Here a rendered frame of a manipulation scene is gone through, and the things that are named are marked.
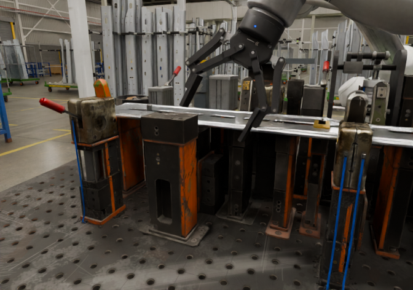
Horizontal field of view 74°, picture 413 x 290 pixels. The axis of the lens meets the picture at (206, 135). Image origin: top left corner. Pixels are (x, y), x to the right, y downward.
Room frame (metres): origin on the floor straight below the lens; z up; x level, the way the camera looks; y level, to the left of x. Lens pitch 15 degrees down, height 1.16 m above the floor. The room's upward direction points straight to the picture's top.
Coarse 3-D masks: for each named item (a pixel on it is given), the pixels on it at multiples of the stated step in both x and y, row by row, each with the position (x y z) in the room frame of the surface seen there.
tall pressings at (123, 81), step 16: (112, 0) 5.33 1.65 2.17; (128, 0) 5.23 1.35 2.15; (112, 16) 5.06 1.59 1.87; (128, 16) 5.22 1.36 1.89; (144, 16) 5.15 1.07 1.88; (160, 16) 5.07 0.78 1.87; (176, 16) 5.00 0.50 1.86; (144, 32) 5.13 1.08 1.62; (112, 48) 5.01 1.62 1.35; (128, 48) 5.17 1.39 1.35; (144, 48) 5.10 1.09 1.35; (176, 48) 4.96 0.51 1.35; (112, 64) 4.97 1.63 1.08; (128, 64) 5.16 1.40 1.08; (144, 64) 5.09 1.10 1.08; (160, 64) 5.01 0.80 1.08; (176, 64) 4.94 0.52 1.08; (112, 80) 4.95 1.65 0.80; (128, 80) 5.14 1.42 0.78; (144, 80) 5.07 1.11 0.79; (160, 80) 5.00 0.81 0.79; (176, 80) 4.93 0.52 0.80; (112, 96) 4.94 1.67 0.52; (176, 96) 4.92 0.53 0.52
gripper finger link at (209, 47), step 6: (222, 30) 0.54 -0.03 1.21; (216, 36) 0.54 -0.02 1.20; (222, 36) 0.54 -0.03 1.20; (210, 42) 0.55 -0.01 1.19; (216, 42) 0.54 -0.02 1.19; (204, 48) 0.55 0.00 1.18; (210, 48) 0.54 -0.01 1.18; (216, 48) 0.56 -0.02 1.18; (198, 54) 0.55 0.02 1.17; (204, 54) 0.55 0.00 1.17; (186, 60) 0.56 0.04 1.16; (192, 60) 0.55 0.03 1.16; (198, 60) 0.57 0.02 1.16
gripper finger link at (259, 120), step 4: (268, 108) 0.49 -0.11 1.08; (260, 112) 0.49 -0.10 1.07; (264, 112) 0.49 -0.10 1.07; (268, 112) 0.49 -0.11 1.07; (256, 116) 0.49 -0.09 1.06; (260, 116) 0.49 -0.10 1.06; (264, 116) 0.50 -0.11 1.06; (256, 120) 0.49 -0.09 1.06; (260, 120) 0.49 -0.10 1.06; (252, 124) 0.49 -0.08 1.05; (256, 124) 0.49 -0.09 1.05
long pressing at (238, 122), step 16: (128, 112) 0.86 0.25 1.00; (144, 112) 0.86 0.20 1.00; (192, 112) 0.86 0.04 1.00; (208, 112) 0.86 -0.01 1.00; (224, 112) 0.86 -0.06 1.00; (240, 112) 0.86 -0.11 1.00; (224, 128) 0.70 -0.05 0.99; (240, 128) 0.68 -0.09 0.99; (256, 128) 0.67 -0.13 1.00; (272, 128) 0.67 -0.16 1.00; (288, 128) 0.65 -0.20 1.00; (304, 128) 0.65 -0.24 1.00; (320, 128) 0.65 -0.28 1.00; (336, 128) 0.65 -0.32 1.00; (384, 128) 0.65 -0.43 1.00; (400, 128) 0.65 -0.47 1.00; (384, 144) 0.56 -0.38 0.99; (400, 144) 0.55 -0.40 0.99
